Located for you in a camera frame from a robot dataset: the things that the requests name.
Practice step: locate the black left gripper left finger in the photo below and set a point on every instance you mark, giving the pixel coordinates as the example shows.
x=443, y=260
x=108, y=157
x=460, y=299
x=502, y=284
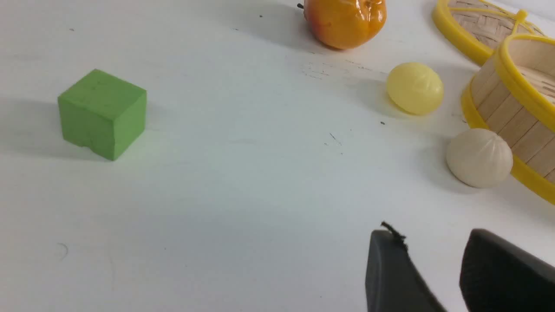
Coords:
x=393, y=283

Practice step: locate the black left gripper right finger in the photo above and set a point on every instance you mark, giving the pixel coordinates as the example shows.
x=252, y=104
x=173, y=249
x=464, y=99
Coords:
x=498, y=276

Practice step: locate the white toy bun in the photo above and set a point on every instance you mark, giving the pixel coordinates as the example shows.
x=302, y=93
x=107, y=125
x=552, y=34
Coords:
x=480, y=158

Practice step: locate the yellow toy bun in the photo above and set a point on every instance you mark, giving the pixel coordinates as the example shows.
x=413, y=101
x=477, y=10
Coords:
x=415, y=88

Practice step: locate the bamboo steamer tray yellow rim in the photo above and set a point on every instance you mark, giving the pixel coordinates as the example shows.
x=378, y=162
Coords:
x=513, y=95

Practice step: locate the woven bamboo steamer lid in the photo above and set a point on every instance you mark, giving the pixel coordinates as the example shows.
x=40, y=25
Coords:
x=477, y=27

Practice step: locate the orange toy tangerine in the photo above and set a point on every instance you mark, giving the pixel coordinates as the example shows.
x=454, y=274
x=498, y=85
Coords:
x=344, y=24

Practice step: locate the green foam cube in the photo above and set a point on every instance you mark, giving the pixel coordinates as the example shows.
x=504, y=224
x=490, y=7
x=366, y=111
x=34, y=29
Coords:
x=103, y=113

